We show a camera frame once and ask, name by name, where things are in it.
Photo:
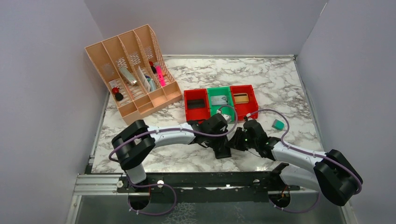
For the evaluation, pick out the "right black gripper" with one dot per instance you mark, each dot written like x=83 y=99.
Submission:
x=235 y=142

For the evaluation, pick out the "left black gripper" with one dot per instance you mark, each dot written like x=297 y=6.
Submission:
x=218 y=145

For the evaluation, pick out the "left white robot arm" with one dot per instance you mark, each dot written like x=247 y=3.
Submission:
x=134 y=143

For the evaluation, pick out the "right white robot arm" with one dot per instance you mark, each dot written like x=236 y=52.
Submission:
x=328 y=172

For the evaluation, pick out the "gold card in bin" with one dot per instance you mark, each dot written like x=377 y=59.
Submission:
x=241 y=98

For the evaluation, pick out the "silver card in bin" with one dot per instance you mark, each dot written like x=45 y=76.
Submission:
x=219 y=100

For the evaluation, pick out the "black card in bin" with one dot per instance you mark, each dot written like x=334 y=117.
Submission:
x=196 y=104

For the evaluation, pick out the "right red bin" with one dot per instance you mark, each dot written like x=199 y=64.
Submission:
x=243 y=109

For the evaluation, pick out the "red bin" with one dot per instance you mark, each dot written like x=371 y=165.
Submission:
x=243 y=109
x=200 y=114

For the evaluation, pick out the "teal eraser block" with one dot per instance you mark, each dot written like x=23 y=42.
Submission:
x=278 y=125

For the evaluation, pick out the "green bin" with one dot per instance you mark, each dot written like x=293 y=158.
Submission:
x=221 y=91

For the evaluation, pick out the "left red bin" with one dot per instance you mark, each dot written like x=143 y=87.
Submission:
x=200 y=114

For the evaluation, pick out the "pink highlighter marker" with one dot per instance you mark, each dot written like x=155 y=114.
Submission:
x=160 y=76

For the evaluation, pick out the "white paper pad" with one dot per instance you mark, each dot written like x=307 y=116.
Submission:
x=143 y=79

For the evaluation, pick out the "red and black stamp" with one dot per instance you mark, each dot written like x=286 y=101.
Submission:
x=117 y=95

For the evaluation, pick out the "peach desk file organizer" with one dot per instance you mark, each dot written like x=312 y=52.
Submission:
x=137 y=47

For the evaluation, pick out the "silver stapler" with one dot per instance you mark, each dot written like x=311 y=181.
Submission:
x=128 y=75

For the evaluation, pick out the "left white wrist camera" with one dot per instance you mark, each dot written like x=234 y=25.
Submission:
x=227 y=117

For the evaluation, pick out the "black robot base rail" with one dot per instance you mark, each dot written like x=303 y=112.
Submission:
x=205 y=187

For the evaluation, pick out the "aluminium frame rail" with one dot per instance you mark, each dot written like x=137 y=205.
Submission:
x=96 y=185

